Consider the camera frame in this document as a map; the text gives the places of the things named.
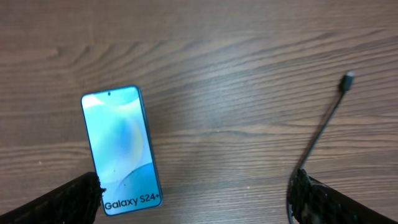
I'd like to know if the blue Galaxy smartphone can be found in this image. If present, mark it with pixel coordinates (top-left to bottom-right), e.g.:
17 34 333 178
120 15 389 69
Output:
81 86 163 216

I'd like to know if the black USB charging cable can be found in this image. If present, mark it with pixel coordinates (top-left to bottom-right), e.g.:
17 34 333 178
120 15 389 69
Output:
286 70 356 224

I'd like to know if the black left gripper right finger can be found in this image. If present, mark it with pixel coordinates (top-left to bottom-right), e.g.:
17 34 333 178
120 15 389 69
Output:
287 169 397 224

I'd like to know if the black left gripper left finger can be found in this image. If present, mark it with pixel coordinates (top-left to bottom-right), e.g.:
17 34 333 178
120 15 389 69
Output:
1 172 106 224

